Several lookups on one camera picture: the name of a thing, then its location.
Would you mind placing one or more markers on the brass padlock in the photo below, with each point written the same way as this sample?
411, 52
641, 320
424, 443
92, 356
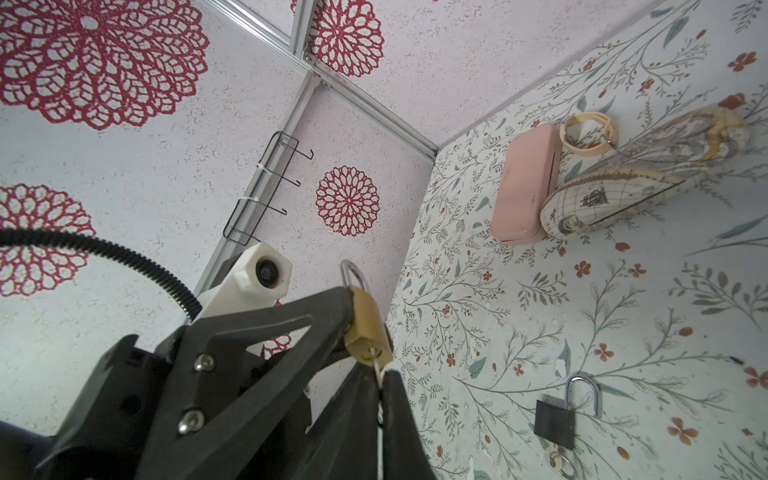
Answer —
366, 339

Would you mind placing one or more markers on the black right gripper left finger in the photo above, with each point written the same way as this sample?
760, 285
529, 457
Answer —
344, 440

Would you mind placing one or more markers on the pink rectangular case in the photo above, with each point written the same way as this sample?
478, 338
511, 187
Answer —
528, 178

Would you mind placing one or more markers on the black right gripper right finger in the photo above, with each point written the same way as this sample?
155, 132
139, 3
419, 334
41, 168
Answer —
404, 456

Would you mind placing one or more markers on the black wire wall rack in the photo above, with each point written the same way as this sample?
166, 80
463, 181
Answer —
257, 202

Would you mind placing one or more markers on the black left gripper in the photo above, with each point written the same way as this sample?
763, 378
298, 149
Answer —
200, 407

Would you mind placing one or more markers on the small black square block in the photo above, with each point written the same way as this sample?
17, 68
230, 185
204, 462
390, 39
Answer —
557, 424

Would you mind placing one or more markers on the map patterned glasses case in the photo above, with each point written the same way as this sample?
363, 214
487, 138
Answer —
646, 171

